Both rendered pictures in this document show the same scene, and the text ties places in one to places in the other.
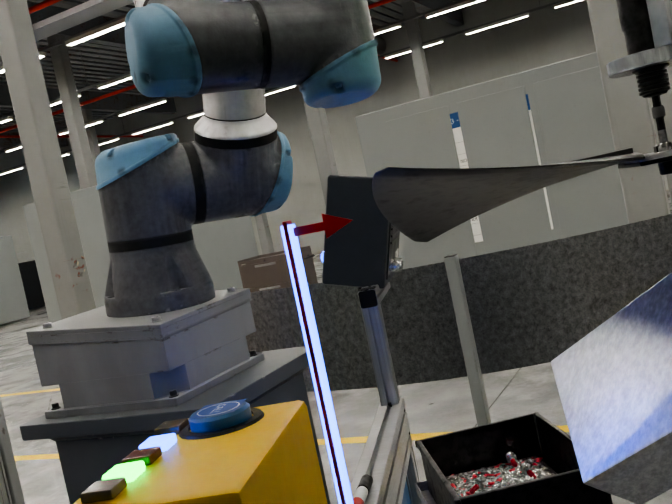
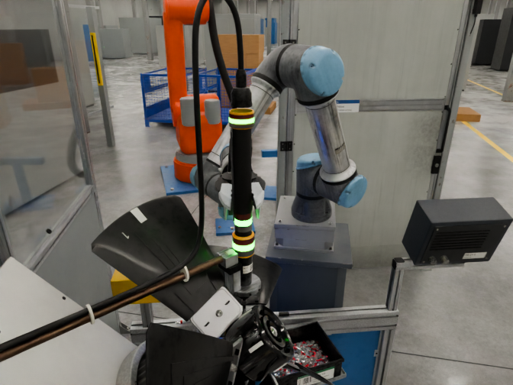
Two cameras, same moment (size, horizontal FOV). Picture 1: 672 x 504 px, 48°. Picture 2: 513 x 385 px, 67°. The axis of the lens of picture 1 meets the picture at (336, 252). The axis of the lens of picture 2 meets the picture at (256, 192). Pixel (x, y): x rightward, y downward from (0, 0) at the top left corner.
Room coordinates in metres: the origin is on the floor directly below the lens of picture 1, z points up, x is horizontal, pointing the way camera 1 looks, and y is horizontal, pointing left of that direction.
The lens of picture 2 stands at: (0.52, -0.95, 1.76)
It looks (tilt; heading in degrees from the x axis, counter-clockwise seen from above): 23 degrees down; 75
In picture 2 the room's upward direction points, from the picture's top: straight up
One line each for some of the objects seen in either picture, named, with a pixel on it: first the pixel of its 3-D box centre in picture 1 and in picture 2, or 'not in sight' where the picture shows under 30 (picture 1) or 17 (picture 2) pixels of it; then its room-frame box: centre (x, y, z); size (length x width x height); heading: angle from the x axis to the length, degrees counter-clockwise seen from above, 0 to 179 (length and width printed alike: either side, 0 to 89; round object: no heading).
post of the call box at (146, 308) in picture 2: not in sight; (146, 308); (0.44, 0.10, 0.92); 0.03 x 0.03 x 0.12; 80
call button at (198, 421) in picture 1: (220, 419); not in sight; (0.48, 0.09, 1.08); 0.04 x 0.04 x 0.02
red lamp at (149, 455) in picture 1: (142, 457); not in sight; (0.43, 0.13, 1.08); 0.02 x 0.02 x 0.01; 80
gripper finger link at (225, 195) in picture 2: not in sight; (227, 205); (0.64, -0.29, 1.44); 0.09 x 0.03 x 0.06; 70
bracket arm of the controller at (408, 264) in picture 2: (375, 289); (428, 262); (1.35, -0.06, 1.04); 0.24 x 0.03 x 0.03; 170
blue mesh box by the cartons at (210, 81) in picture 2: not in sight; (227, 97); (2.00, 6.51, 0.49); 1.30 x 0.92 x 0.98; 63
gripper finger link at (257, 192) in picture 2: not in sight; (256, 205); (0.70, -0.30, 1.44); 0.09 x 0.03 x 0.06; 90
